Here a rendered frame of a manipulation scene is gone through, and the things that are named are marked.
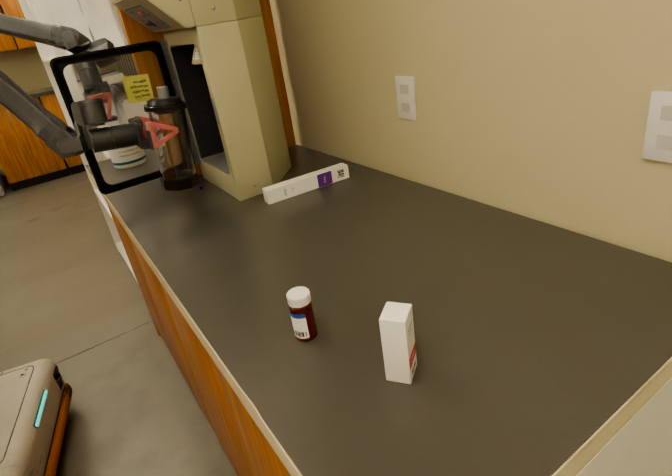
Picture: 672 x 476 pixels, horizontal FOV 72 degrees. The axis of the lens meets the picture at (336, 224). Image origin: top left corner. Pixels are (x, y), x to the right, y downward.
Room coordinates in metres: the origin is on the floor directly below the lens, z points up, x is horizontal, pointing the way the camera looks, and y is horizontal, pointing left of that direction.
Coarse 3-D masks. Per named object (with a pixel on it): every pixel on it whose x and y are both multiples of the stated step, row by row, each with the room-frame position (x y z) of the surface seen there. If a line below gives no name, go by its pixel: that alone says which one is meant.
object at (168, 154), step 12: (156, 120) 1.22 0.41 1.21; (168, 120) 1.22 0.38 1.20; (180, 120) 1.24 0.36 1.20; (156, 132) 1.22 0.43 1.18; (168, 132) 1.21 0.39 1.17; (180, 132) 1.23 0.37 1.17; (168, 144) 1.21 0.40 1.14; (180, 144) 1.22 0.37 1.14; (168, 156) 1.21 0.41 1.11; (180, 156) 1.22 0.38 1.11; (192, 156) 1.26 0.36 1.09; (168, 168) 1.21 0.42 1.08; (180, 168) 1.22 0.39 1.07; (192, 168) 1.24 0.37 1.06
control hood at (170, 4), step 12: (120, 0) 1.37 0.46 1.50; (132, 0) 1.29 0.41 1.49; (144, 0) 1.23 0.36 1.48; (156, 0) 1.21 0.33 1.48; (168, 0) 1.23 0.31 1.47; (180, 0) 1.24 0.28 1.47; (156, 12) 1.27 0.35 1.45; (168, 12) 1.22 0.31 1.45; (180, 12) 1.24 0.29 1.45; (168, 24) 1.31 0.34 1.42; (180, 24) 1.24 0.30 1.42; (192, 24) 1.25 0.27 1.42
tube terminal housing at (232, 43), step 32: (192, 0) 1.26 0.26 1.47; (224, 0) 1.30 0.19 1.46; (256, 0) 1.48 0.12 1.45; (192, 32) 1.29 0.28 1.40; (224, 32) 1.29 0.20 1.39; (256, 32) 1.42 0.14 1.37; (224, 64) 1.28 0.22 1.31; (256, 64) 1.38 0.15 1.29; (224, 96) 1.27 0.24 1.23; (256, 96) 1.33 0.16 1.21; (224, 128) 1.26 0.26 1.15; (256, 128) 1.30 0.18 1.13; (256, 160) 1.29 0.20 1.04; (288, 160) 1.48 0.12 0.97; (256, 192) 1.28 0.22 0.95
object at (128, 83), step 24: (72, 72) 1.37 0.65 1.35; (96, 72) 1.40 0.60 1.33; (120, 72) 1.44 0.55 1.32; (144, 72) 1.47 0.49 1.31; (72, 96) 1.36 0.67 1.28; (96, 96) 1.39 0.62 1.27; (120, 96) 1.43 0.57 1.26; (144, 96) 1.46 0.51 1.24; (120, 120) 1.41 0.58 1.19; (120, 168) 1.39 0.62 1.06; (144, 168) 1.42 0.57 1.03
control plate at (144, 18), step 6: (138, 6) 1.31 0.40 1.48; (132, 12) 1.42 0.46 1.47; (150, 12) 1.30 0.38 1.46; (138, 18) 1.44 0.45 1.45; (144, 18) 1.40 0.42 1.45; (150, 18) 1.36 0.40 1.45; (156, 18) 1.32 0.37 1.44; (144, 24) 1.47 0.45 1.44; (156, 24) 1.38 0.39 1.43; (162, 24) 1.34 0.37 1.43
